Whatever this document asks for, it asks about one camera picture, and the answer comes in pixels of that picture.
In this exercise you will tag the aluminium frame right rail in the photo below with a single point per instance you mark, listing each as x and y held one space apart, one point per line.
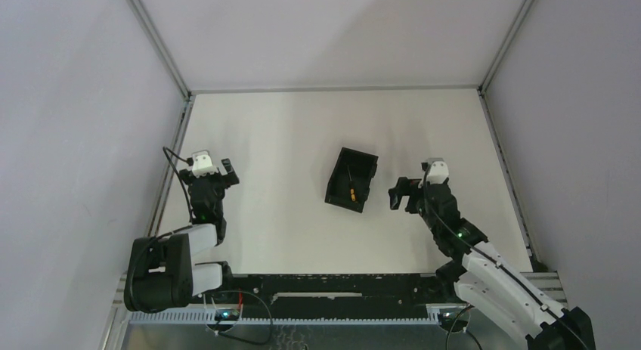
517 207

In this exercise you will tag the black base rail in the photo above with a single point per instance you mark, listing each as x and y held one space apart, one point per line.
337 297

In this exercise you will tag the black plastic bin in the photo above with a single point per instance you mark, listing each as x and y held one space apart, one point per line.
363 169

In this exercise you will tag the yellow black screwdriver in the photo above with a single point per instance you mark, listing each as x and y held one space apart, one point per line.
351 185

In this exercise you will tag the aluminium frame rail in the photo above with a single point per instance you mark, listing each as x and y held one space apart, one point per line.
334 88
517 207
118 318

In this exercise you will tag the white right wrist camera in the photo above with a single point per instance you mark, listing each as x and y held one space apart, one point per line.
435 171

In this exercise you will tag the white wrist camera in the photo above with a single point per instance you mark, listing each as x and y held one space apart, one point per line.
435 171
202 164

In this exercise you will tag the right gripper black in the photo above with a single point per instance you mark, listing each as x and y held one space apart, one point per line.
405 187

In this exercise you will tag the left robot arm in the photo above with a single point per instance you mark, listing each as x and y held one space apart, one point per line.
163 271

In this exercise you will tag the aluminium frame left rail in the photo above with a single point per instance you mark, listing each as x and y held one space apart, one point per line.
118 318

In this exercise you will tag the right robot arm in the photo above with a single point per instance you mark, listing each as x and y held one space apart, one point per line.
478 275

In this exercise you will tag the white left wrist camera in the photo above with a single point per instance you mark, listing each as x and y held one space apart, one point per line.
202 164

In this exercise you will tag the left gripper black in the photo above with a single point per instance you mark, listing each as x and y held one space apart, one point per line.
212 179

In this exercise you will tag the aluminium frame back rail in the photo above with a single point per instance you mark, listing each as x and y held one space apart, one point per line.
334 88

